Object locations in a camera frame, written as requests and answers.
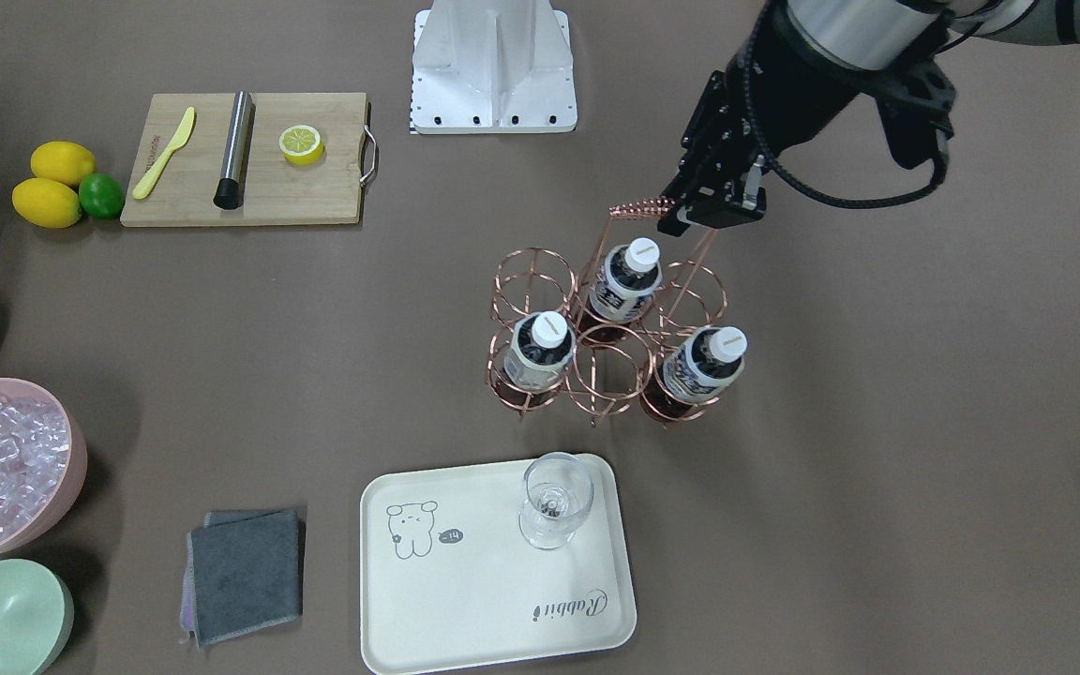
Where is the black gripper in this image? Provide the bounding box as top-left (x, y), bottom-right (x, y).
top-left (657, 27), bottom-right (956, 237)

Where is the copper wire bottle basket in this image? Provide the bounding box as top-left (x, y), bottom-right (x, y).
top-left (485, 198), bottom-right (728, 426)

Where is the tea bottle white cap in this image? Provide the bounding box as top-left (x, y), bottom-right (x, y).
top-left (502, 310), bottom-right (576, 395)

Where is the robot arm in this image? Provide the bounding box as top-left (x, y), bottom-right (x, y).
top-left (657, 1), bottom-right (1080, 237)

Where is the clear wine glass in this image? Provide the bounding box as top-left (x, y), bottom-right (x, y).
top-left (517, 453), bottom-right (596, 550)

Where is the half lemon slice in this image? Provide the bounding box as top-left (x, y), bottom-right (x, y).
top-left (278, 124), bottom-right (325, 166)

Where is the bamboo cutting board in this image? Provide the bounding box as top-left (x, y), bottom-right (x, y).
top-left (120, 93), bottom-right (372, 228)

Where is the steel muddler black tip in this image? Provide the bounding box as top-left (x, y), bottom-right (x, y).
top-left (213, 90), bottom-right (256, 210)

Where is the white rabbit serving tray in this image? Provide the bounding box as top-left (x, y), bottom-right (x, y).
top-left (360, 453), bottom-right (638, 674)

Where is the yellow plastic knife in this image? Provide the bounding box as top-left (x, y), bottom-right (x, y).
top-left (131, 106), bottom-right (197, 201)

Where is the green lime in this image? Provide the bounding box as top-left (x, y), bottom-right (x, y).
top-left (77, 172), bottom-right (126, 219)

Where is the yellow lemon upper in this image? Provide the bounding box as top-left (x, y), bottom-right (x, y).
top-left (29, 140), bottom-right (98, 188)

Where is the yellow lemon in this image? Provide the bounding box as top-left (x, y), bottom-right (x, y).
top-left (29, 140), bottom-right (98, 188)
top-left (11, 178), bottom-right (84, 228)

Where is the folded grey cloth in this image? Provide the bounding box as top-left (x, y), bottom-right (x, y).
top-left (180, 509), bottom-right (305, 649)

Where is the yellow lemon lower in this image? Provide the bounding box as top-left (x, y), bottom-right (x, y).
top-left (11, 178), bottom-right (84, 228)

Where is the pink bowl of ice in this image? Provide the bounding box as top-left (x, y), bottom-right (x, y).
top-left (0, 379), bottom-right (87, 554)

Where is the mint green bowl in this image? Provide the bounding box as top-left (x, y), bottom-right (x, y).
top-left (0, 559), bottom-right (75, 674)

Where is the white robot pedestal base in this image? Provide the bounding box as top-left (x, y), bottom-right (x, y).
top-left (409, 1), bottom-right (578, 134)

